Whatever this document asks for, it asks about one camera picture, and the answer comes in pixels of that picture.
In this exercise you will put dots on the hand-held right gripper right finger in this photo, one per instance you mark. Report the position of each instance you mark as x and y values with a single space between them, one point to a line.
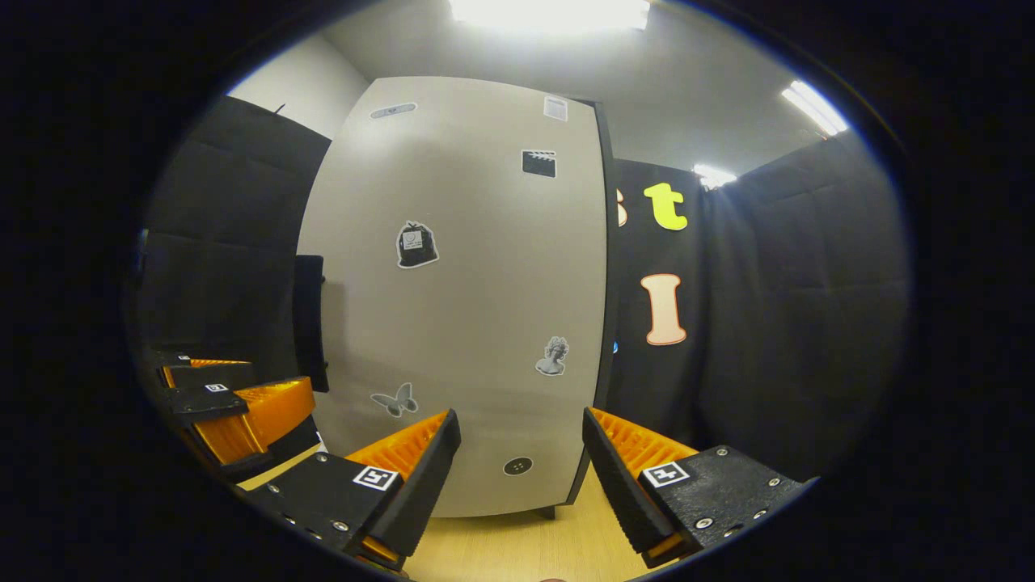
621 493

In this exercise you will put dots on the large ceiling light panel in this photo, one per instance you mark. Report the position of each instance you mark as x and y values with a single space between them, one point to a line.
550 12

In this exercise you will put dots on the small ceiling light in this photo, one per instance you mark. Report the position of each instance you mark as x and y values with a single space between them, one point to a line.
716 176

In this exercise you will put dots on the ceiling strip light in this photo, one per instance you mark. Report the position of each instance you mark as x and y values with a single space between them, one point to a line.
813 107

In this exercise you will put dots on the black backdrop cloth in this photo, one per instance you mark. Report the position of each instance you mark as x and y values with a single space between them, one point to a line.
808 323

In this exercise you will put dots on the grey cabinet door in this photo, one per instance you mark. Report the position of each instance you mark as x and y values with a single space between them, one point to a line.
485 283

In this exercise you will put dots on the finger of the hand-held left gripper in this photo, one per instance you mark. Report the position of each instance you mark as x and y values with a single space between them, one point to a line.
206 402
210 376

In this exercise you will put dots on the dark grey cabinet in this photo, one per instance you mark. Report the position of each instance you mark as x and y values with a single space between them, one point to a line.
612 283

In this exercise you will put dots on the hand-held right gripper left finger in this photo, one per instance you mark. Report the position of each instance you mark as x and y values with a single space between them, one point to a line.
424 493

